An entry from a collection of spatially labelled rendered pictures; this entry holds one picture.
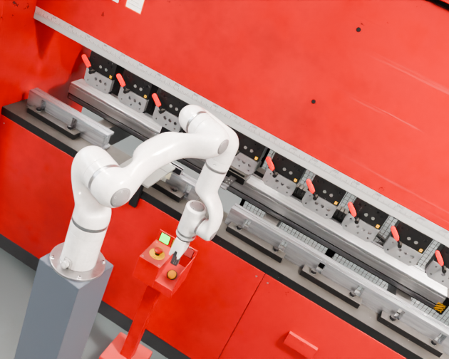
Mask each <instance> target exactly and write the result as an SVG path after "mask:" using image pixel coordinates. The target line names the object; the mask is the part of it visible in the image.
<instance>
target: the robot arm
mask: <svg viewBox="0 0 449 359"><path fill-rule="evenodd" d="M179 122H180V125H181V127H182V129H183V130H184V131H185V132H186V133H180V132H164V133H161V134H159V135H156V136H155V137H152V138H150V139H149V140H146V141H145V142H143V143H142V144H140V145H139V146H138V147H137V148H136V149H135V152H134V153H133V161H132V162H131V163H130V164H129V165H128V166H127V167H124V168H121V167H120V166H119V165H118V163H117V162H116V161H115V160H114V159H113V158H112V157H111V156H110V155H109V154H108V153H107V152H106V151H105V150H104V149H102V148H101V147H98V146H87V147H85V148H83V149H81V150H80V151H79V152H78V153H77V154H76V156H75V158H74V160H73V164H72V168H71V181H72V188H73V196H74V201H75V207H74V210H73V214H72V217H71V222H70V225H69V228H68V232H67V235H66V240H65V242H63V243H61V244H58V245H57V246H55V247H54V248H53V249H52V251H51V254H50V256H49V262H50V265H51V267H52V269H53V270H54V271H55V272H56V273H57V274H58V275H59V276H61V277H63V278H65V279H68V280H70V281H77V282H87V281H92V280H95V279H97V278H98V277H99V276H101V275H102V273H103V272H104V270H105V265H106V263H105V257H104V256H103V255H102V253H101V252H100V248H101V246H102V243H103V240H104V237H105V233H106V231H107V228H108V225H109V222H110V218H111V208H116V207H120V206H122V205H124V204H125V203H126V202H128V201H129V200H130V199H131V197H132V196H133V195H134V194H135V193H136V191H137V190H138V188H139V187H140V185H141V184H142V183H143V182H144V181H145V179H146V178H147V177H148V176H150V175H151V174H152V173H153V172H154V171H156V170H157V169H159V168H161V167H163V166H165V165H167V164H169V163H171V162H173V161H175V160H178V159H182V158H199V159H207V160H206V162H205V165H204V167H203V168H202V171H201V173H200V176H199V178H198V180H197V183H196V185H195V191H196V193H197V194H198V196H199V197H200V198H201V200H202V201H203V202H204V203H205V204H203V203H201V202H199V201H196V200H191V201H189V202H188V203H187V204H186V206H185V209H184V212H183V214H182V217H181V219H180V223H179V224H178V227H177V230H176V235H177V237H176V239H175V241H174V243H173V245H172V247H171V250H170V252H169V255H170V256H171V255H172V254H173V256H172V259H171V262H170V263H171V264H172V265H174V266H177V265H178V264H179V261H180V257H181V256H182V255H183V254H184V252H185V251H186V250H187V248H188V246H189V245H190V242H191V241H193V240H194V239H195V237H196V236H197V235H198V236H199V237H200V238H202V239H204V240H205V241H210V240H212V239H213V238H214V236H215V234H216V233H217V231H218V229H219V227H220V224H221V222H222V218H223V208H222V203H221V201H220V198H219V195H218V193H217V191H218V189H219V188H220V185H221V184H222V181H223V179H224V178H225V175H226V174H227V171H228V169H229V167H230V165H231V163H232V161H233V159H234V156H235V155H236V153H237V150H238V147H239V140H238V137H237V134H236V133H235V132H234V131H233V130H232V129H231V128H229V127H228V126H227V125H225V124H224V123H223V122H222V121H220V120H219V119H218V118H216V117H215V116H214V115H213V114H211V113H210V112H208V111H207V110H205V109H204V108H202V107H200V106H198V105H187V106H185V107H184V108H183V109H182V110H181V111H180V114H179ZM207 210H208V213H209V219H207V218H206V217H205V214H206V211H207Z"/></svg>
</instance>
